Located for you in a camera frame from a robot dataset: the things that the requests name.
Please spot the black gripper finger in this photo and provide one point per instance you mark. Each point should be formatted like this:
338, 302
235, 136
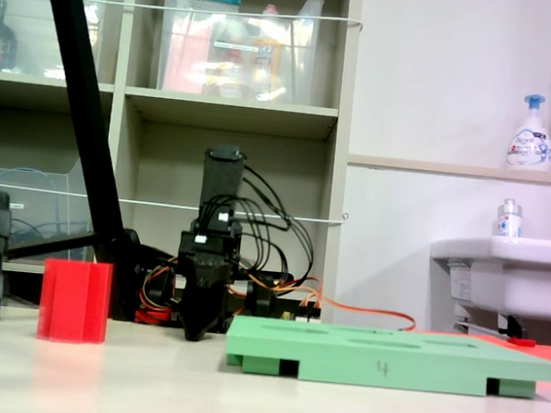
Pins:
216, 288
194, 296

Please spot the red cross columnar block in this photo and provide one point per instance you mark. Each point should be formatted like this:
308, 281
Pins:
76, 299

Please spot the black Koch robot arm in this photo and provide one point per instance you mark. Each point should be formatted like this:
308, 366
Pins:
222, 182

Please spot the black red table clamp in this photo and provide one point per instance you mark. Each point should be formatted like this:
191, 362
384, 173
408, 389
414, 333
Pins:
259, 302
150, 315

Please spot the small circuit board with connectors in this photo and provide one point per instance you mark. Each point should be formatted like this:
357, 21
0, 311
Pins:
309, 314

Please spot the green shape sorting board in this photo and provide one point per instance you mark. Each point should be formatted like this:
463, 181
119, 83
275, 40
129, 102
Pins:
388, 359

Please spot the large clear storage bin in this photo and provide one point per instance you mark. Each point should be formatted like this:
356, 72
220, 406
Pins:
187, 61

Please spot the clear plastic bin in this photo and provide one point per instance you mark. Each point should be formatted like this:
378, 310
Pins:
33, 37

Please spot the dark glass bottle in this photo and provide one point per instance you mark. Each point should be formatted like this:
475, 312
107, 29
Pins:
2, 43

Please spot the small white bottle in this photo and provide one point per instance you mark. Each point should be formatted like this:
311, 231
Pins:
508, 221

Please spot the white sink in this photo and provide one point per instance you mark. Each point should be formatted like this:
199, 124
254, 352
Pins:
517, 278

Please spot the white pump soap bottle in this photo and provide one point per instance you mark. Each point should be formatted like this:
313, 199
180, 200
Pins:
530, 148

